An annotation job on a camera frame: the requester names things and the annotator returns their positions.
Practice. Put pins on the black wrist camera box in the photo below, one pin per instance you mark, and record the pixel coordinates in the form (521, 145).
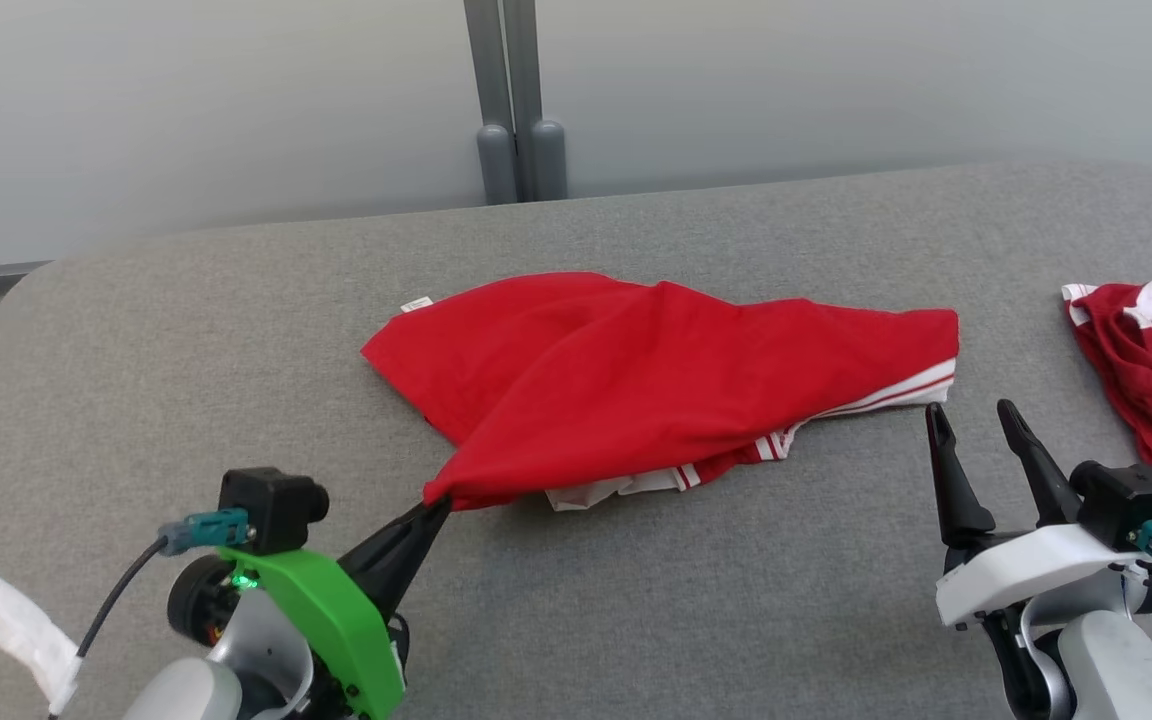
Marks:
(1131, 500)
(271, 505)

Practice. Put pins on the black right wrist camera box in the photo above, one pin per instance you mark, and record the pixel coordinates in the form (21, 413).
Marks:
(1131, 500)

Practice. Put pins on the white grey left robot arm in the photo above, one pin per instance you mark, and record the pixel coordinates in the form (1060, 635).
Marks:
(196, 690)

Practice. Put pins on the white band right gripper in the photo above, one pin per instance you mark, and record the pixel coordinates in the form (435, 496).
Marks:
(1026, 570)

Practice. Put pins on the grey metal post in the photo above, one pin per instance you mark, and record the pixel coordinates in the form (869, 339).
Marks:
(536, 100)
(491, 90)

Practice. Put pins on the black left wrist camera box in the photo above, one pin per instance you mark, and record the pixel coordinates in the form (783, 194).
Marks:
(271, 505)

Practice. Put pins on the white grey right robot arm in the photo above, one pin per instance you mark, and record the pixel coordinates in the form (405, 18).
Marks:
(1116, 670)

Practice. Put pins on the red t-shirt with white sleeves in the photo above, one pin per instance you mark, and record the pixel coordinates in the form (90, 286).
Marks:
(636, 380)

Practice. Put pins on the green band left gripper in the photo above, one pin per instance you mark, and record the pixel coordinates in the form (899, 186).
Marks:
(336, 620)

